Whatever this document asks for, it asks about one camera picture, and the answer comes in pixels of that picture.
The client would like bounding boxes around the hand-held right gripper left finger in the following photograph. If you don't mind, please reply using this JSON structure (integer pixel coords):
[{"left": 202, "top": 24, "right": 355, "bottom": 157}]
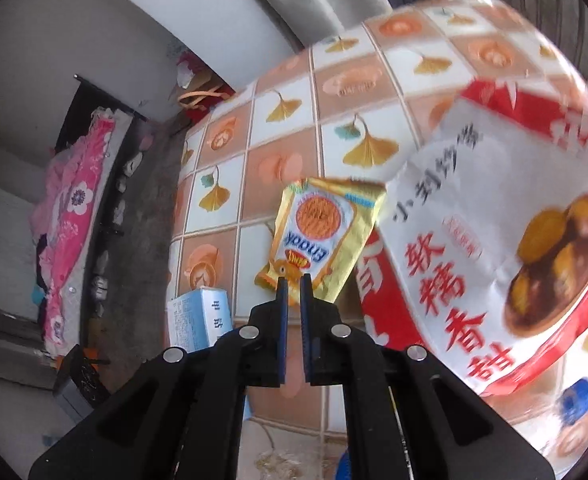
[{"left": 28, "top": 276, "right": 289, "bottom": 480}]

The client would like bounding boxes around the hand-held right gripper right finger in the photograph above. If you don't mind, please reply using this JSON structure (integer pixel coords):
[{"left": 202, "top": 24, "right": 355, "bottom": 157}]
[{"left": 300, "top": 274, "right": 559, "bottom": 480}]

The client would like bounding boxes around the gold snack packet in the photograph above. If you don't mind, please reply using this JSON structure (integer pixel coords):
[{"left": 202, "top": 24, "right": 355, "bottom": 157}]
[{"left": 255, "top": 176, "right": 387, "bottom": 303}]

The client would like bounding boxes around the white and red paper bag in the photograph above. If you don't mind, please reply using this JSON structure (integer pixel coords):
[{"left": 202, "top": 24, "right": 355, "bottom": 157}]
[{"left": 356, "top": 77, "right": 588, "bottom": 398}]

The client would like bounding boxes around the small blue and white box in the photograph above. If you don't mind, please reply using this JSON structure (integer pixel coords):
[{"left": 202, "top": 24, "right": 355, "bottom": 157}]
[{"left": 166, "top": 286, "right": 235, "bottom": 356}]

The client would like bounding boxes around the leaf patterned tablecloth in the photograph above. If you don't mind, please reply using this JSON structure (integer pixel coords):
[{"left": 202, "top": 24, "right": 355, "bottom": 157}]
[{"left": 166, "top": 0, "right": 588, "bottom": 480}]

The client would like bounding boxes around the row of shoes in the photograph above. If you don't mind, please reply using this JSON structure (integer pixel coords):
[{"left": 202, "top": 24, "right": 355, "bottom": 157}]
[{"left": 86, "top": 147, "right": 147, "bottom": 318}]

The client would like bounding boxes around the dark grey box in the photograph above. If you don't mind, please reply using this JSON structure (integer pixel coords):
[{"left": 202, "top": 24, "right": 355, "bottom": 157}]
[{"left": 53, "top": 344, "right": 112, "bottom": 423}]

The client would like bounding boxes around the pink floral blanket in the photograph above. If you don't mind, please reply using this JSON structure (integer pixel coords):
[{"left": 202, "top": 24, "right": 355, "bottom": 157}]
[{"left": 29, "top": 115, "right": 117, "bottom": 358}]

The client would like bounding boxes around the blue bottle cap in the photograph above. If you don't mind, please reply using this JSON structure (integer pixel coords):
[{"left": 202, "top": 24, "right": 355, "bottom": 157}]
[{"left": 556, "top": 379, "right": 588, "bottom": 428}]

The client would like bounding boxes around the red bag with orange handles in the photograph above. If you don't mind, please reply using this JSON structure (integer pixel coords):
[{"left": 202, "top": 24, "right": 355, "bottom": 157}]
[{"left": 174, "top": 50, "right": 237, "bottom": 123}]

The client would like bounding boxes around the black bed frame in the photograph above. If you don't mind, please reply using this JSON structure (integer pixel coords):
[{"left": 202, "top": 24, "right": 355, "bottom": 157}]
[{"left": 54, "top": 74, "right": 149, "bottom": 161}]

